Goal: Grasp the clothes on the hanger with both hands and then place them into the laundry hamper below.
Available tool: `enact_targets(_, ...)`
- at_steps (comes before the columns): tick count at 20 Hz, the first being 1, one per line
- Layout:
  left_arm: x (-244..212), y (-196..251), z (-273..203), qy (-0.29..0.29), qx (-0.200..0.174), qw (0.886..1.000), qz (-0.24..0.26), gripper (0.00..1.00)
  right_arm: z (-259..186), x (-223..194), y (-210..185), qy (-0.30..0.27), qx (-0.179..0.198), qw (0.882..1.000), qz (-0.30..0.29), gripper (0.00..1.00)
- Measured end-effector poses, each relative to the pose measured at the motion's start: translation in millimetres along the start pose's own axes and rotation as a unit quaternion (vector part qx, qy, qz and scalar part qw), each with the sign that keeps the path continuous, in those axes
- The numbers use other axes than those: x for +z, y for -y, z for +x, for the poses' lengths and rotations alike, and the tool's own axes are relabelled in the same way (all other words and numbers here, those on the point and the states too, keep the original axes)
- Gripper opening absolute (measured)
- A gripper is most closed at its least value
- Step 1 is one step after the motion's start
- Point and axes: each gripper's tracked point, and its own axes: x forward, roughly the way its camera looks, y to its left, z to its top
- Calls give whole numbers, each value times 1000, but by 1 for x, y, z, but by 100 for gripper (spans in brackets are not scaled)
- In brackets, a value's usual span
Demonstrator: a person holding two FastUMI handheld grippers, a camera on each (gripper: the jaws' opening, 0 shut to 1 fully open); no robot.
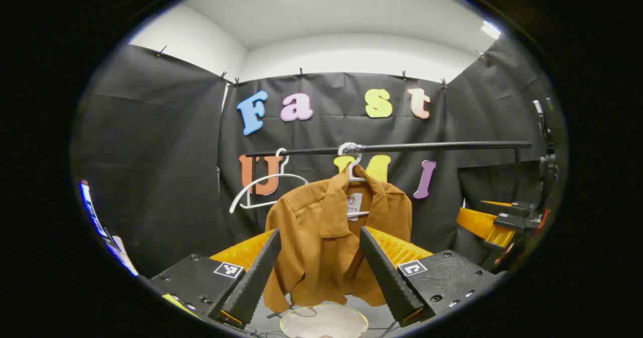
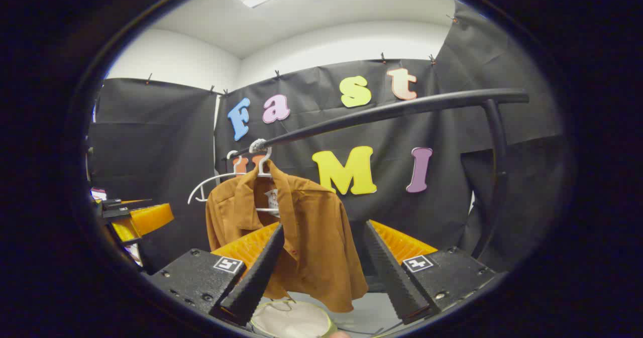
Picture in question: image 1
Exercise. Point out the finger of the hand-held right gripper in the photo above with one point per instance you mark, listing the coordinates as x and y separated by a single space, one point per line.
482 225
517 208

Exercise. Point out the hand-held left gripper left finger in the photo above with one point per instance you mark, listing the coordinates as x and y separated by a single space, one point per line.
256 277

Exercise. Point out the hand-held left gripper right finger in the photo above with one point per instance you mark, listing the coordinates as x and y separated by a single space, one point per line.
387 277

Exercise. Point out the round white laundry hamper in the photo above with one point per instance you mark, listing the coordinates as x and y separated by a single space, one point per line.
321 323

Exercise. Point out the brown collared shirt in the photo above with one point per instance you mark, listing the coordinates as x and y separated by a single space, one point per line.
321 227

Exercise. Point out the white plastic hanger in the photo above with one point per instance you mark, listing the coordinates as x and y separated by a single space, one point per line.
266 178

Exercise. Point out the white hanger with taped hook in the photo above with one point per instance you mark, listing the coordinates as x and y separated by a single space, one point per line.
350 172

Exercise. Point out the white and blue panel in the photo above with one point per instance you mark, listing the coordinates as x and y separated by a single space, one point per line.
118 252

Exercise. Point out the small ceiling light panel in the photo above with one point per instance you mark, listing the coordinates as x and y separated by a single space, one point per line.
491 29

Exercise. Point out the row of small black clips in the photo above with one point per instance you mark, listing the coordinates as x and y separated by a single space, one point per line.
301 72

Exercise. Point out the black clothes rail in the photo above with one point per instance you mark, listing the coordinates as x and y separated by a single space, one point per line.
427 147

